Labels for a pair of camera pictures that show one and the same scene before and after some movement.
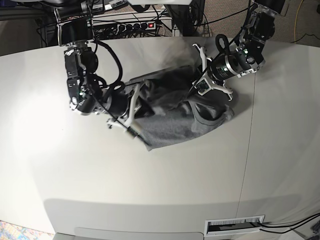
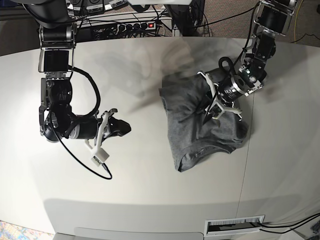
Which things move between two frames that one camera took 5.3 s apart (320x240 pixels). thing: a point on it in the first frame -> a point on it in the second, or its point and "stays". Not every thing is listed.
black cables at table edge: (306, 220) stays
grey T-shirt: (170, 112) -> (186, 96)
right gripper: (200, 75) -> (215, 109)
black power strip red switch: (142, 26) stays
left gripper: (142, 108) -> (119, 126)
